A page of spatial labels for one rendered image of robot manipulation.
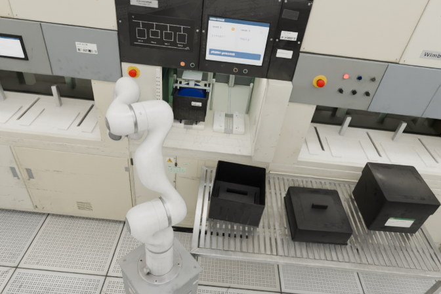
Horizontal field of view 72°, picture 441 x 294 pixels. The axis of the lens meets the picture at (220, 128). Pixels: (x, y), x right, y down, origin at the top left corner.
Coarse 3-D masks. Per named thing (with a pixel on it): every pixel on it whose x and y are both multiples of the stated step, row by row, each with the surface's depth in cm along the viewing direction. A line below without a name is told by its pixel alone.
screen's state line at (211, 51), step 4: (212, 52) 150; (216, 52) 150; (220, 52) 150; (224, 52) 150; (228, 52) 150; (232, 52) 150; (236, 52) 150; (240, 52) 150; (244, 52) 150; (228, 56) 151; (232, 56) 151; (236, 56) 151; (240, 56) 151; (244, 56) 151; (248, 56) 151; (252, 56) 151; (256, 56) 150; (260, 56) 150
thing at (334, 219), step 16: (288, 192) 172; (304, 192) 170; (320, 192) 172; (336, 192) 173; (288, 208) 169; (304, 208) 161; (320, 208) 162; (336, 208) 164; (304, 224) 153; (320, 224) 154; (336, 224) 155; (304, 240) 156; (320, 240) 156; (336, 240) 156
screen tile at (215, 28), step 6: (216, 24) 142; (222, 24) 142; (216, 30) 144; (222, 30) 143; (228, 30) 143; (210, 36) 145; (234, 36) 145; (210, 42) 147; (216, 42) 147; (222, 42) 147; (228, 42) 147; (234, 42) 147
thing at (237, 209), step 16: (224, 176) 180; (240, 176) 178; (256, 176) 177; (224, 192) 176; (240, 192) 176; (256, 192) 175; (224, 208) 155; (240, 208) 154; (256, 208) 152; (256, 224) 160
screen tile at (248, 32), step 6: (240, 30) 143; (246, 30) 143; (252, 30) 143; (258, 30) 143; (264, 30) 143; (246, 36) 145; (252, 36) 145; (258, 36) 144; (264, 36) 144; (240, 42) 146; (246, 42) 146; (252, 42) 146; (258, 42) 146; (240, 48) 148; (246, 48) 148; (252, 48) 148; (258, 48) 148
